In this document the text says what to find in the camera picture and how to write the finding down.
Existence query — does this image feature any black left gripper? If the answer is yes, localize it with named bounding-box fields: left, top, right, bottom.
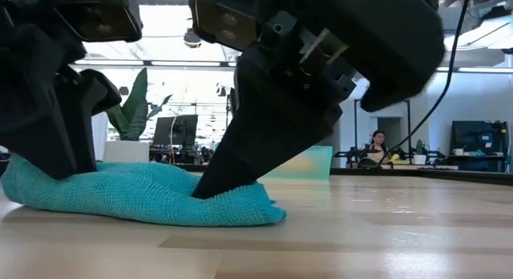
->
left=0, top=0, right=123, bottom=180

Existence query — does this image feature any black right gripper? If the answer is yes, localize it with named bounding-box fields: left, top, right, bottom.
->
left=240, top=0, right=446, bottom=114

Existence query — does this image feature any teal microfiber towel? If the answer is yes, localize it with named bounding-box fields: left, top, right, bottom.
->
left=1, top=153, right=288, bottom=228

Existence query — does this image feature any teal translucent plastic basket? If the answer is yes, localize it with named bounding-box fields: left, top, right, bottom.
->
left=262, top=145, right=334, bottom=181

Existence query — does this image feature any white building column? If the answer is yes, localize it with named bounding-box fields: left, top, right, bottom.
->
left=91, top=112, right=109, bottom=162

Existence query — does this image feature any green snake plant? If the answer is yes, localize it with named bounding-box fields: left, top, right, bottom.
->
left=106, top=67, right=173, bottom=142

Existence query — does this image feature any white round plant pot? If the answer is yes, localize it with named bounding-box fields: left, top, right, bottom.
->
left=103, top=140, right=151, bottom=164

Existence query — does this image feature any black computer monitor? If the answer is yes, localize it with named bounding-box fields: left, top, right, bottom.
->
left=152, top=114, right=199, bottom=147

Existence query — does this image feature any long ceiling light bar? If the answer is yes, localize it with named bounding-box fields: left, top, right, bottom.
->
left=71, top=60, right=513, bottom=75

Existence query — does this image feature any person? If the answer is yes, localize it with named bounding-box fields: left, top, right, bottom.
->
left=358, top=129, right=396, bottom=166

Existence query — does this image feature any dark monitor with stickers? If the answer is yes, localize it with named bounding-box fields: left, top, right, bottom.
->
left=450, top=120, right=510, bottom=158

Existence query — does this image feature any dark office desk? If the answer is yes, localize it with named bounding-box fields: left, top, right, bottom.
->
left=442, top=154, right=513, bottom=174

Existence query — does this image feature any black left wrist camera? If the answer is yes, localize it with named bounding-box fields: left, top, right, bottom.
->
left=51, top=0, right=144, bottom=43

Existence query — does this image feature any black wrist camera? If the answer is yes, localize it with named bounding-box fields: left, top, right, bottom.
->
left=188, top=0, right=273, bottom=51
left=51, top=0, right=144, bottom=43

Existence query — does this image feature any long black cable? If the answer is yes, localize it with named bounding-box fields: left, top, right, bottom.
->
left=378, top=0, right=474, bottom=166

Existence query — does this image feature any black metal rig frame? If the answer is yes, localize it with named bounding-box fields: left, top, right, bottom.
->
left=353, top=97, right=411, bottom=152

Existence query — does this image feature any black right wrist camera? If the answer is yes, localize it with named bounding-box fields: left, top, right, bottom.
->
left=188, top=0, right=273, bottom=51

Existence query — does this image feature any black ceiling cable reel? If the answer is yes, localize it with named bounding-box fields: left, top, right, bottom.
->
left=183, top=28, right=203, bottom=50

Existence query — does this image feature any black aluminium table frame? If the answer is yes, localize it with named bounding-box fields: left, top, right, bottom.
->
left=147, top=160, right=513, bottom=188

